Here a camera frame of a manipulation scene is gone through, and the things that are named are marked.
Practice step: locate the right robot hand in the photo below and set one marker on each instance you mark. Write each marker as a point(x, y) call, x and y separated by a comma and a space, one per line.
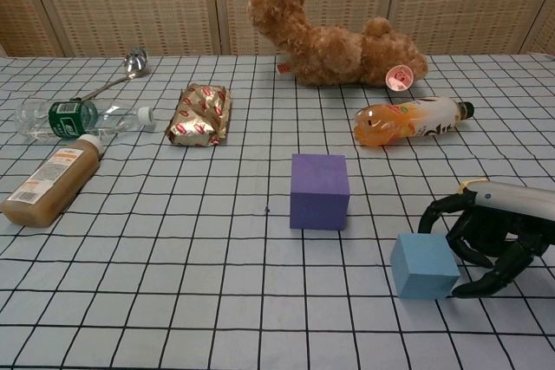
point(503, 209)

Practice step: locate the light blue foam cube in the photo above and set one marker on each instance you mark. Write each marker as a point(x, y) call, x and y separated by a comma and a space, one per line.
point(420, 266)

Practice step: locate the light blue checkered tablecloth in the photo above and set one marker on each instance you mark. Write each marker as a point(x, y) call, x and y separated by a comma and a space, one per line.
point(173, 279)

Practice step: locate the orange juice bottle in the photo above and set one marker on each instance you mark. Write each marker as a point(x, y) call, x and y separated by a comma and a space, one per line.
point(399, 123)

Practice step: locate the gold foil snack packet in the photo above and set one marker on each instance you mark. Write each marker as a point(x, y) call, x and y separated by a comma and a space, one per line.
point(199, 114)

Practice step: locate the brown liquid bottle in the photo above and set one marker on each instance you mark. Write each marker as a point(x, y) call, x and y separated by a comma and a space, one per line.
point(47, 183)

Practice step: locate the clear water bottle green label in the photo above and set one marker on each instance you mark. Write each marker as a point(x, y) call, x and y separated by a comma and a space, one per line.
point(65, 118)

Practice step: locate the purple foam cube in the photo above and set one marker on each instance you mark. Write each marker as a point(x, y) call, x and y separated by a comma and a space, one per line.
point(318, 196)

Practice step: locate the brown teddy bear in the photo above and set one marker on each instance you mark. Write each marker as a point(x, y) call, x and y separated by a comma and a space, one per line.
point(329, 53)

